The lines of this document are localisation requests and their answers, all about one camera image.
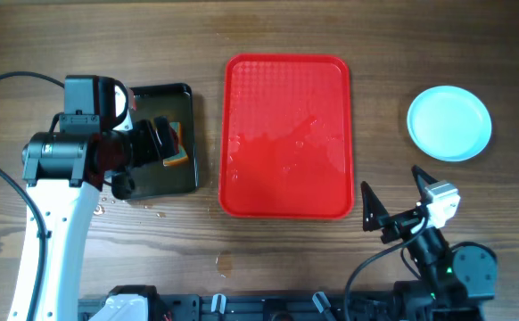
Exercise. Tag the black water tray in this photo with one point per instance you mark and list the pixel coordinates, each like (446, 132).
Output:
(175, 175)

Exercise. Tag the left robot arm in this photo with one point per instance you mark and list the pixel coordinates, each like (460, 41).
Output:
(64, 171)

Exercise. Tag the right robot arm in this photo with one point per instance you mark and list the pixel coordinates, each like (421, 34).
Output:
(451, 281)

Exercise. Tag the green orange sponge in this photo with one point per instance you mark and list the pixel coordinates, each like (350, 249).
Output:
(181, 155)

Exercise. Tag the white plate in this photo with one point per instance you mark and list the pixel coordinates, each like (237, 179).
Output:
(449, 123)

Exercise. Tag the red plastic tray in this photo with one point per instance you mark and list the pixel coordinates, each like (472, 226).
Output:
(286, 138)

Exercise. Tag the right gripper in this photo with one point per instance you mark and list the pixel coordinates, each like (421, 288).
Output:
(401, 222)

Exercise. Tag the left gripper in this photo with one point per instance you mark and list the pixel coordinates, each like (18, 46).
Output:
(150, 148)

